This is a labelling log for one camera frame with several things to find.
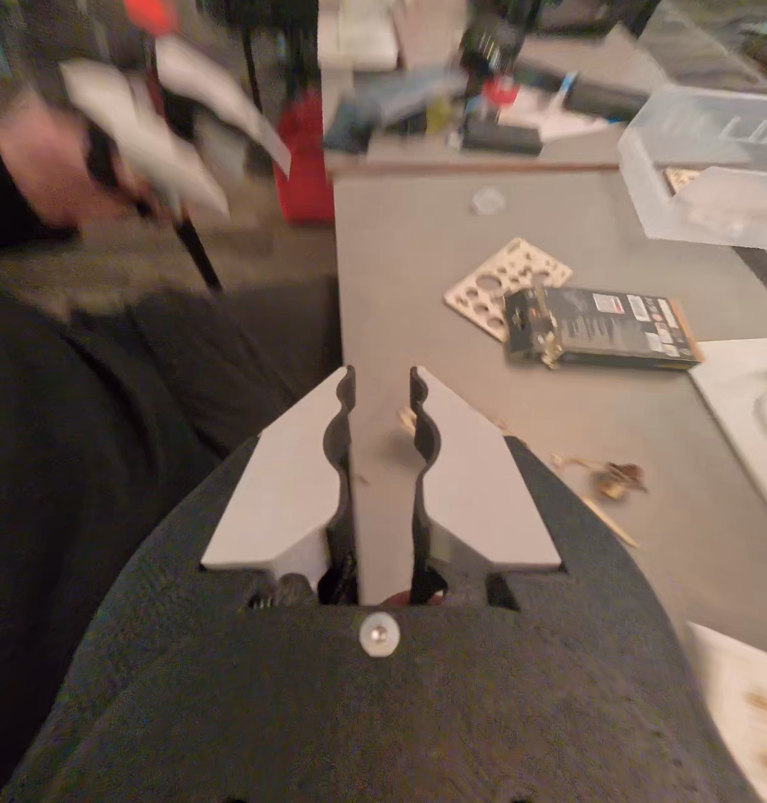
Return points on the person's left hand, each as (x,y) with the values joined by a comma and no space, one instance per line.
(38,163)

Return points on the clear plastic bin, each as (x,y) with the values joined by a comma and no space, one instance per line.
(703,169)

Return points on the black dumbbell rack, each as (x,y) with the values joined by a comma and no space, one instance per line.
(490,37)

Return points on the pointed pale wooden stick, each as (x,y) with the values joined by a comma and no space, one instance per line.
(609,524)

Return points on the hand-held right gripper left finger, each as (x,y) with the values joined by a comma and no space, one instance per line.
(276,502)

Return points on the laser-cut plywood part sheet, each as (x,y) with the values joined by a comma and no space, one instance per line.
(484,295)

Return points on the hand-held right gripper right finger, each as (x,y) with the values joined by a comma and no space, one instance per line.
(484,502)

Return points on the orange-red plastic item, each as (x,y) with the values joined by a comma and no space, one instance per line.
(148,12)

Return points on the black tripod stand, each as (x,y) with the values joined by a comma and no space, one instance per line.
(201,257)

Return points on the black cardboard box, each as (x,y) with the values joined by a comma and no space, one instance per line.
(609,329)

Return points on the scattered wood scraps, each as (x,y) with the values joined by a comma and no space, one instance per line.
(407,419)

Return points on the stepped wooden gear stack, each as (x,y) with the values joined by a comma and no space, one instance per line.
(618,478)

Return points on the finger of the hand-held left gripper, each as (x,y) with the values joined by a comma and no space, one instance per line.
(226,94)
(145,144)

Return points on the small instruction booklet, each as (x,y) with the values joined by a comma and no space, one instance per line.
(747,709)

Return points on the black rectangular case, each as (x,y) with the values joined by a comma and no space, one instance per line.
(502,139)

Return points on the person's left forearm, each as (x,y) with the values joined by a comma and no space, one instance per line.
(0,213)

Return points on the person's dark clothing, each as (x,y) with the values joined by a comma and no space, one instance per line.
(76,439)

